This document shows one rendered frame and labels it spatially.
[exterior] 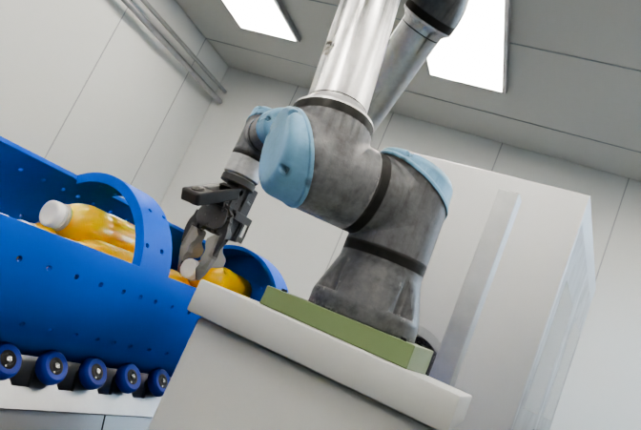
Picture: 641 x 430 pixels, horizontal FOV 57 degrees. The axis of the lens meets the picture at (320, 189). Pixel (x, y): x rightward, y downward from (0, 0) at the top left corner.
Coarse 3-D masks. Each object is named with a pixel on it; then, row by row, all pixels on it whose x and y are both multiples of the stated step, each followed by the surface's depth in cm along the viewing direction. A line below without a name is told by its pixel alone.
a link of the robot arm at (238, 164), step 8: (232, 160) 116; (240, 160) 115; (248, 160) 115; (256, 160) 115; (224, 168) 117; (232, 168) 115; (240, 168) 114; (248, 168) 115; (256, 168) 116; (240, 176) 115; (248, 176) 115; (256, 176) 116; (256, 184) 117
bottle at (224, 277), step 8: (208, 272) 114; (216, 272) 115; (224, 272) 117; (232, 272) 121; (192, 280) 113; (208, 280) 113; (216, 280) 115; (224, 280) 117; (232, 280) 119; (240, 280) 123; (232, 288) 119; (240, 288) 122; (248, 288) 125; (248, 296) 125
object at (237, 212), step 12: (228, 180) 117; (240, 180) 114; (240, 192) 121; (252, 192) 117; (216, 204) 114; (228, 204) 115; (240, 204) 118; (252, 204) 120; (204, 216) 114; (216, 216) 113; (228, 216) 113; (240, 216) 116; (204, 228) 115; (216, 228) 112; (240, 228) 117; (240, 240) 118
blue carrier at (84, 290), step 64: (0, 192) 90; (64, 192) 96; (128, 192) 88; (0, 256) 64; (64, 256) 71; (256, 256) 123; (0, 320) 69; (64, 320) 75; (128, 320) 83; (192, 320) 94
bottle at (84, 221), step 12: (72, 204) 87; (84, 204) 88; (72, 216) 86; (84, 216) 86; (96, 216) 88; (108, 216) 90; (60, 228) 85; (72, 228) 85; (84, 228) 86; (96, 228) 88; (108, 228) 89; (120, 228) 92; (132, 228) 95; (108, 240) 90; (120, 240) 92; (132, 240) 94; (132, 252) 94
